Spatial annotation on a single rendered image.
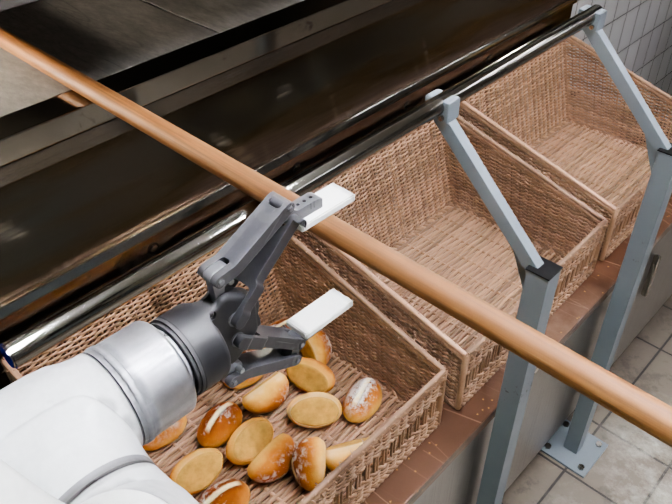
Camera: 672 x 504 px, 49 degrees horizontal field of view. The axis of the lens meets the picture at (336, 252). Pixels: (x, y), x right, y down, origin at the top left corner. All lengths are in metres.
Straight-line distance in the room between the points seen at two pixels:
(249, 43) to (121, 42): 0.22
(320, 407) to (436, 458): 0.23
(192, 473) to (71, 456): 0.77
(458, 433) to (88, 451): 0.97
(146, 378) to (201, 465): 0.72
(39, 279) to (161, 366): 0.65
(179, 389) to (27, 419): 0.11
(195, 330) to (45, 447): 0.15
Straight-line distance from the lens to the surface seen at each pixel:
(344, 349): 1.48
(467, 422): 1.44
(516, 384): 1.35
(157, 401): 0.59
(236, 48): 1.32
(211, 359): 0.62
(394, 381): 1.44
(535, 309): 1.22
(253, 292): 0.64
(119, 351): 0.60
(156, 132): 1.03
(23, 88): 1.25
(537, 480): 2.11
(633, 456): 2.23
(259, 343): 0.69
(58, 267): 1.23
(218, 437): 1.36
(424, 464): 1.37
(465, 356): 1.34
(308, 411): 1.36
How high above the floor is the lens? 1.70
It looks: 39 degrees down
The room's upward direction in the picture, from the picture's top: straight up
